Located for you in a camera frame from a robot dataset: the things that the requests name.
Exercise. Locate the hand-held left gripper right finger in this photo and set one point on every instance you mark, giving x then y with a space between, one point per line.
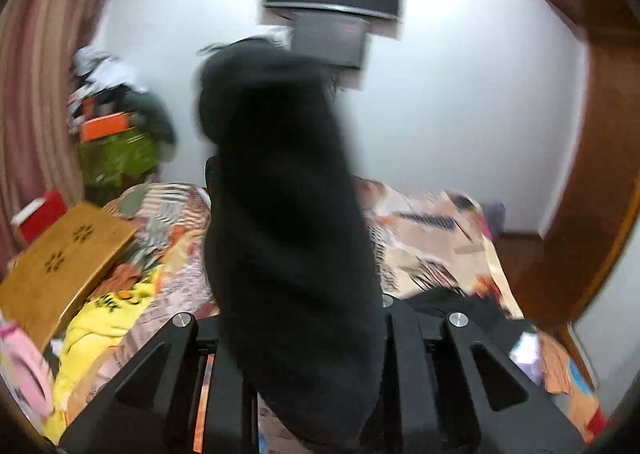
410 359

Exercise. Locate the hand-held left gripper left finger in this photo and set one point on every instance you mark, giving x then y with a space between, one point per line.
177 359

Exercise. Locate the black zip hoodie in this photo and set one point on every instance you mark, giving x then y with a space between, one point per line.
280 234

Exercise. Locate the pile of mixed clothes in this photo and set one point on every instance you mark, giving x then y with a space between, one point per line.
100 68

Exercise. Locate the dark grey cloth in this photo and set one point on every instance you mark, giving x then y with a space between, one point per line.
465 304

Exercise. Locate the yellow cloth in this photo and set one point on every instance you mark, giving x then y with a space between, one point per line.
95 334

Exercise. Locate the newspaper printed blanket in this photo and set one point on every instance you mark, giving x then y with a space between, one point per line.
425 244

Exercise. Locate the pink soft item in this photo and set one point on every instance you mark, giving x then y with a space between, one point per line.
25 374

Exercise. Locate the wooden folding table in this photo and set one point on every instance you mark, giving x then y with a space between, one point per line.
60 254

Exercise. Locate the purple cloth item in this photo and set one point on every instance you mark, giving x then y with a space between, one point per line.
492 216

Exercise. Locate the red box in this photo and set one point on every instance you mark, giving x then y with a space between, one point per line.
45 214

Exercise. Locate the green patterned box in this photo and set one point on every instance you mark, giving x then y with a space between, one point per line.
115 156

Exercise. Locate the orange box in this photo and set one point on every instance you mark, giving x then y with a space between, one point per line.
102 127

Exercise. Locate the brown wooden door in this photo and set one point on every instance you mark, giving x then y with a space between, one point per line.
600 133

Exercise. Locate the striped brown curtain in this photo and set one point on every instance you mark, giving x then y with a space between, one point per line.
40 83

